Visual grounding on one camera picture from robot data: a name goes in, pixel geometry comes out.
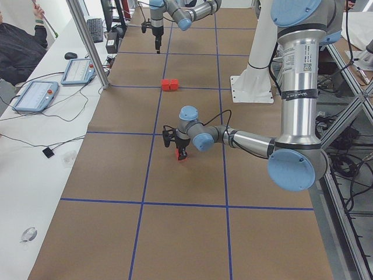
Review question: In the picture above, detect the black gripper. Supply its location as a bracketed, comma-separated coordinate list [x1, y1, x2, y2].
[175, 136, 191, 160]
[152, 26, 163, 54]

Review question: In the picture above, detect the red block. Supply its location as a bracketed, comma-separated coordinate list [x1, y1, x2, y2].
[161, 79, 171, 91]
[175, 149, 188, 161]
[169, 79, 180, 90]

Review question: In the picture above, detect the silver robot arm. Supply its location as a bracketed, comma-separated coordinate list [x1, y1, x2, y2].
[163, 1, 344, 191]
[142, 0, 221, 54]

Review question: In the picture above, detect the black keyboard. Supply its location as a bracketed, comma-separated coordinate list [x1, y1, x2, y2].
[86, 18, 103, 43]

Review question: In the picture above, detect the brown paper table cover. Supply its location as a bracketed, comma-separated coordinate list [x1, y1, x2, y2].
[30, 8, 333, 279]

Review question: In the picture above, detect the far teach pendant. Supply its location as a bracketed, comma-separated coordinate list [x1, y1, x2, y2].
[61, 58, 96, 86]

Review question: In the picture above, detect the teach pendant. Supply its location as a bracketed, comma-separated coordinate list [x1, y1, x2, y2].
[12, 80, 59, 113]
[61, 58, 96, 86]

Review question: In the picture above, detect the black computer mouse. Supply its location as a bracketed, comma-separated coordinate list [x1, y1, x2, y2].
[64, 52, 78, 60]

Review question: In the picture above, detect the small black sensor pad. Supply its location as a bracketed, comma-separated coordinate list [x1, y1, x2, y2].
[42, 147, 55, 159]

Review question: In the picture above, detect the near teach pendant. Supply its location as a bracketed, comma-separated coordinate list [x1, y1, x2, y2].
[12, 80, 59, 113]

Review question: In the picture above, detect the seated person in black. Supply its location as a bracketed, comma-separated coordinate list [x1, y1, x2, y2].
[1, 3, 48, 86]

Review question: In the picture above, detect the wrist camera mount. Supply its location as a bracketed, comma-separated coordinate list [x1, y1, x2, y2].
[141, 19, 152, 34]
[162, 125, 176, 148]

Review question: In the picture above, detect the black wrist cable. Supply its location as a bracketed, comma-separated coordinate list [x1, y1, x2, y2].
[203, 109, 263, 158]

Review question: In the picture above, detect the aluminium frame post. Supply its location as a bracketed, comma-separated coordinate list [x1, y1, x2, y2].
[66, 0, 110, 89]

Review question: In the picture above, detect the white pedestal column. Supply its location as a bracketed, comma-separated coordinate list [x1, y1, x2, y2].
[230, 0, 277, 103]

